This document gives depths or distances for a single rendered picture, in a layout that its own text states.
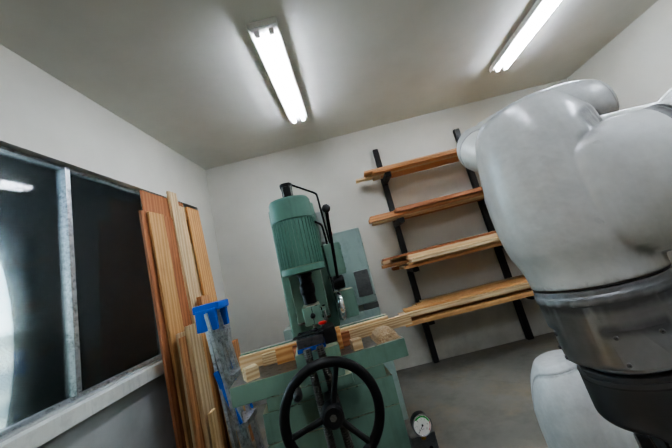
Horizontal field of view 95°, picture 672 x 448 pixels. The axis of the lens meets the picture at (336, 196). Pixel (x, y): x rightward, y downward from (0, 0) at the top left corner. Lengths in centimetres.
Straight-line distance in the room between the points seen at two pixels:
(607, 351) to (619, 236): 8
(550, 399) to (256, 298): 321
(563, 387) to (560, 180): 63
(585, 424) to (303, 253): 88
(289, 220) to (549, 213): 106
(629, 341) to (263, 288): 356
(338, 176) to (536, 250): 348
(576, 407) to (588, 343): 57
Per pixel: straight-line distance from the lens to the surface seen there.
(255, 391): 121
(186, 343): 254
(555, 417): 88
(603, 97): 86
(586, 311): 29
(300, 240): 123
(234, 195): 392
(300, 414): 122
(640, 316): 29
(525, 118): 29
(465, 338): 383
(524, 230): 28
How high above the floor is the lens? 119
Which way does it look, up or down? 12 degrees up
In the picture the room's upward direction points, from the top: 14 degrees counter-clockwise
